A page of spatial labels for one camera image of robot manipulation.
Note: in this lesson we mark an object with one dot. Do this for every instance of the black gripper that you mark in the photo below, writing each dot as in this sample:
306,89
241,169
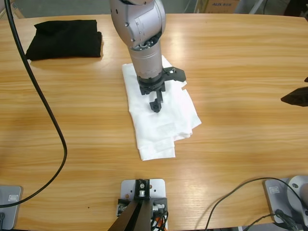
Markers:
151,84

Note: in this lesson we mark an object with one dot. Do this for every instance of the white T-shirt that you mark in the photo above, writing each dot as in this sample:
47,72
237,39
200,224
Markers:
168,125

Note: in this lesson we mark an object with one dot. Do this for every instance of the black garment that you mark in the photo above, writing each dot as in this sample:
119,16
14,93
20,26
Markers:
60,38

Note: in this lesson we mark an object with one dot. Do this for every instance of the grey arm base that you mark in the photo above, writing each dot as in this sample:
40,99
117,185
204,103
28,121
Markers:
12,216
274,192

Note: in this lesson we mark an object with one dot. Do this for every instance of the cardboard box with print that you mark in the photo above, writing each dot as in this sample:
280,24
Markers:
223,6

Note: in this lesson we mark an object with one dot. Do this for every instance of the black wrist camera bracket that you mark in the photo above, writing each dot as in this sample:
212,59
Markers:
178,74

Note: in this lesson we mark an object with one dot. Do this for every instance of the white mount plate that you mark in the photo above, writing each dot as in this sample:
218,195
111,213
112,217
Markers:
127,187

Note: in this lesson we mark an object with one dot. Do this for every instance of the grey metal frame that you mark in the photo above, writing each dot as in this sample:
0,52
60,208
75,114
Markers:
255,6

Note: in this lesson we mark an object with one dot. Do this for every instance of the black post with brackets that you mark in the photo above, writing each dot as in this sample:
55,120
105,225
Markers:
134,214

